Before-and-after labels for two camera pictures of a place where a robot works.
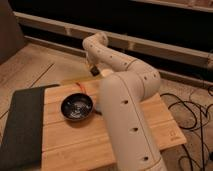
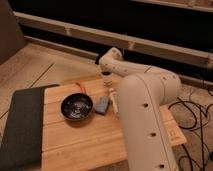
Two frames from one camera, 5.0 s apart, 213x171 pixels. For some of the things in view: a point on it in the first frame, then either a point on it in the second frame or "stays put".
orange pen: x=84 y=91 stays put
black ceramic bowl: x=76 y=106 stays put
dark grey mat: x=21 y=145 stays put
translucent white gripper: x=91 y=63 -> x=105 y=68
